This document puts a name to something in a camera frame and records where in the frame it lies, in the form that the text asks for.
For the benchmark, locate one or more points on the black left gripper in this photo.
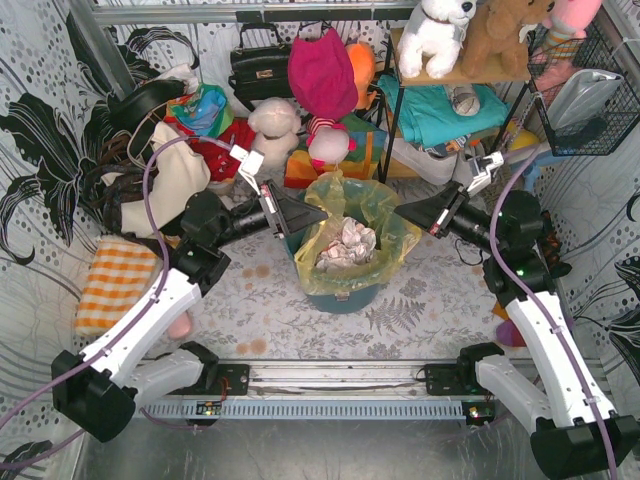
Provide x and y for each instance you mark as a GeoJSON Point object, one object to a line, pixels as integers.
{"type": "Point", "coordinates": [273, 210]}

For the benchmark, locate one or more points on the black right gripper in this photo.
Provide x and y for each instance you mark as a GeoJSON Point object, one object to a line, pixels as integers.
{"type": "Point", "coordinates": [446, 213]}

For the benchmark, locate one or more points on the yellow trash bag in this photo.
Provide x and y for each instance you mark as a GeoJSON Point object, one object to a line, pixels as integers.
{"type": "Point", "coordinates": [369, 202]}

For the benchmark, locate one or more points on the teal trash bin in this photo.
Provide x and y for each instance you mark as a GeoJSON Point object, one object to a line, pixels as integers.
{"type": "Point", "coordinates": [344, 303]}

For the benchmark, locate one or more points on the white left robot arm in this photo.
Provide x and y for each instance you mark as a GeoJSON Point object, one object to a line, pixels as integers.
{"type": "Point", "coordinates": [190, 272]}

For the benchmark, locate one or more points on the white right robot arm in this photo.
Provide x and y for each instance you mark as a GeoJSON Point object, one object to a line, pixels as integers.
{"type": "Point", "coordinates": [574, 429]}

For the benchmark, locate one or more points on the crumpled paper trash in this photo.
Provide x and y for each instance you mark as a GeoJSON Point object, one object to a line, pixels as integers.
{"type": "Point", "coordinates": [354, 245]}

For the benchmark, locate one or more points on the rainbow striped bag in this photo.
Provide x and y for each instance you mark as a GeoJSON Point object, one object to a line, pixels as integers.
{"type": "Point", "coordinates": [360, 163]}

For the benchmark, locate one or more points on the cream canvas tote bag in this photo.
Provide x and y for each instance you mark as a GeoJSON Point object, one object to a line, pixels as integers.
{"type": "Point", "coordinates": [180, 173]}

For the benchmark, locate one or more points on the magenta cloth bag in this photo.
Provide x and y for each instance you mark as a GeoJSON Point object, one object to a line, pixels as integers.
{"type": "Point", "coordinates": [321, 76]}

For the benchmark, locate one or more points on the white sneaker left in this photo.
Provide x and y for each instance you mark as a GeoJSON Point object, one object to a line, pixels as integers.
{"type": "Point", "coordinates": [409, 162]}

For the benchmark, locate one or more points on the white sneaker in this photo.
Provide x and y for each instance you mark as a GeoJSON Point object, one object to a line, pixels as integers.
{"type": "Point", "coordinates": [465, 169]}
{"type": "Point", "coordinates": [409, 162]}

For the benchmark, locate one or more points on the white sneaker right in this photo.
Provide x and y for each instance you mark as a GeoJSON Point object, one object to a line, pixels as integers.
{"type": "Point", "coordinates": [465, 169]}

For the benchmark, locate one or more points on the pink doll striped hat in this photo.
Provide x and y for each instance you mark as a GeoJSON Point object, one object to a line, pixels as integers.
{"type": "Point", "coordinates": [329, 142]}

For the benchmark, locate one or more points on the white fluffy plush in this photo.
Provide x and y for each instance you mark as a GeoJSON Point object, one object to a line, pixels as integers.
{"type": "Point", "coordinates": [276, 125]}

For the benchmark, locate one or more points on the teal folded cloth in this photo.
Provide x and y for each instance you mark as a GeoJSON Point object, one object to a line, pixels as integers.
{"type": "Point", "coordinates": [427, 117]}

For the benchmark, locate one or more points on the colorful printed cloth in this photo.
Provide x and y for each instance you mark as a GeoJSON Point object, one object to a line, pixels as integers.
{"type": "Point", "coordinates": [206, 112]}

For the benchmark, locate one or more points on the wooden shelf rack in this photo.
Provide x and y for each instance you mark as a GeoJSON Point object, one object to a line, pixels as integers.
{"type": "Point", "coordinates": [493, 73]}

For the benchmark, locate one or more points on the striped colourful sock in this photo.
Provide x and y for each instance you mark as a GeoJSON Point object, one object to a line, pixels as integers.
{"type": "Point", "coordinates": [507, 333]}

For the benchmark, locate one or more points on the black handbag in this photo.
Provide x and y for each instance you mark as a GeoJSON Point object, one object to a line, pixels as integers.
{"type": "Point", "coordinates": [260, 73]}

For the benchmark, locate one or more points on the pink cylinder case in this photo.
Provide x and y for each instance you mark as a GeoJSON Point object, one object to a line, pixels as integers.
{"type": "Point", "coordinates": [181, 327]}

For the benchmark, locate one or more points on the orange plush toy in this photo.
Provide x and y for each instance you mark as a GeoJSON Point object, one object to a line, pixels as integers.
{"type": "Point", "coordinates": [363, 63]}

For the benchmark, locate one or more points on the orange checkered towel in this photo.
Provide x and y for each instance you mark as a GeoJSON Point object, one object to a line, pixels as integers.
{"type": "Point", "coordinates": [120, 273]}

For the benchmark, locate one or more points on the white plush dog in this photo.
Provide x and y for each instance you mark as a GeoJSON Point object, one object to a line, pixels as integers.
{"type": "Point", "coordinates": [433, 37]}

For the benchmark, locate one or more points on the silver pouch in basket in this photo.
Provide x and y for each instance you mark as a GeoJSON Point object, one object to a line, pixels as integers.
{"type": "Point", "coordinates": [582, 97]}

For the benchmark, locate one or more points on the black round hat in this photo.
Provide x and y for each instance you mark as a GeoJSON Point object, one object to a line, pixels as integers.
{"type": "Point", "coordinates": [126, 114]}

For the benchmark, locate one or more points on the brown teddy bear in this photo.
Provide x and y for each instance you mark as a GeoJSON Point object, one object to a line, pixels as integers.
{"type": "Point", "coordinates": [495, 31]}

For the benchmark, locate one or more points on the pink plush toy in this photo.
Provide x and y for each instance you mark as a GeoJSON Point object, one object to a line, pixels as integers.
{"type": "Point", "coordinates": [566, 27]}

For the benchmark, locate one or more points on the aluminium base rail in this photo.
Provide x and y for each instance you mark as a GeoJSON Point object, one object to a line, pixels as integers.
{"type": "Point", "coordinates": [345, 380]}

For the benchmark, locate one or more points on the black wire basket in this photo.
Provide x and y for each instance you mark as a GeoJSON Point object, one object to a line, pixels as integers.
{"type": "Point", "coordinates": [602, 134]}

